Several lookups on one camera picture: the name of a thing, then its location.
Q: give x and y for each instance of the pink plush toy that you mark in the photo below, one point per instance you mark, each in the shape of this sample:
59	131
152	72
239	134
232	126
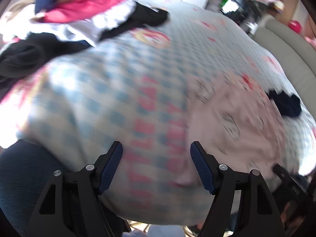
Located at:
311	40

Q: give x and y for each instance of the folded navy garment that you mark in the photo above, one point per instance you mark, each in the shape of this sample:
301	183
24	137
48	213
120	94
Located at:
286	103

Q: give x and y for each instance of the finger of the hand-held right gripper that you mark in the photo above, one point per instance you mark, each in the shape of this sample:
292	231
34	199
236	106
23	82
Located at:
282	174

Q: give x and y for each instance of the pink printed garment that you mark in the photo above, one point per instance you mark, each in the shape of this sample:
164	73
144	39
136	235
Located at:
234	133

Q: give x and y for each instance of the yellow plush toy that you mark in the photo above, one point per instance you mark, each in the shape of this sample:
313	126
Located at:
278	5

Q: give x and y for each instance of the red garment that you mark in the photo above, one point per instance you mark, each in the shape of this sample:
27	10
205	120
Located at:
81	5

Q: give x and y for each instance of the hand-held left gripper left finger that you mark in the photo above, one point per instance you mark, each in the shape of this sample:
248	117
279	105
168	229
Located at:
111	167

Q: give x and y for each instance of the black knit garment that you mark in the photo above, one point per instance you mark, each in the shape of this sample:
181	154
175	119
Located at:
24	56

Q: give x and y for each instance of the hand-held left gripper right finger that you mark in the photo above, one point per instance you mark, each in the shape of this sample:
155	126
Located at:
201	167

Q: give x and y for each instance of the black garment with white trim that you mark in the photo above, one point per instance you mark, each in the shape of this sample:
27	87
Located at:
143	17

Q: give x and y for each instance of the light blue fleece cloth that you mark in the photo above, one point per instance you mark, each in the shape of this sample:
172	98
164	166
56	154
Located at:
160	230

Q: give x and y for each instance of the checked cartoon cat blanket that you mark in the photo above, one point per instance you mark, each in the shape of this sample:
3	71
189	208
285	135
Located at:
98	91

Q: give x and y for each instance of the red plush toy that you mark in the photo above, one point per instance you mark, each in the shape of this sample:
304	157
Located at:
295	26

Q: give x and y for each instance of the cream garment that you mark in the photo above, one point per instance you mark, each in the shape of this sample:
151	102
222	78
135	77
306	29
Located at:
14	14

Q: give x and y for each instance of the grey padded headboard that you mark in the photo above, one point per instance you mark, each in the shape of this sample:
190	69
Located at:
284	49

